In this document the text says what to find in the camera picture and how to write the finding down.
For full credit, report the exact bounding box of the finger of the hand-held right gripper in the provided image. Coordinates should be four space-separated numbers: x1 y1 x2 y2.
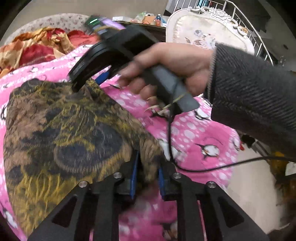
94 68 111 86

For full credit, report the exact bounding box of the person's right hand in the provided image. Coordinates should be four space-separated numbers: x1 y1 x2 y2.
117 42 216 112

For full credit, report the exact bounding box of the black cable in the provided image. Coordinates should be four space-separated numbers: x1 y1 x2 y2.
167 113 296 173

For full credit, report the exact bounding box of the brown patterned cloth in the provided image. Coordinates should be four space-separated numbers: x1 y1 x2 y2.
3 77 166 237

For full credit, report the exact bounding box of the pink printed blanket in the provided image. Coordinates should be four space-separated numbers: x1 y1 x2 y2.
0 45 242 241

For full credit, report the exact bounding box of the floral bed sheet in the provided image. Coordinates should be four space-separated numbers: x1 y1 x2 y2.
6 13 93 43

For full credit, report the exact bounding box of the white ornate chair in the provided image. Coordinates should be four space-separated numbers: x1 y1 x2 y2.
166 6 255 55

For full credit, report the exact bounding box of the red and gold quilt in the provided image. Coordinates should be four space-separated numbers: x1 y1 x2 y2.
0 27 100 78

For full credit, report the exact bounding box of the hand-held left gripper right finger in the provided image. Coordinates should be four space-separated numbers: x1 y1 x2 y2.
158 162 270 241

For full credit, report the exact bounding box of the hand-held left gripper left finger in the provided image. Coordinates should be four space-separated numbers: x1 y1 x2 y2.
28 151 139 241

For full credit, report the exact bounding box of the dark cluttered side table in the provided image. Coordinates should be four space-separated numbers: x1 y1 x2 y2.
113 16 167 42

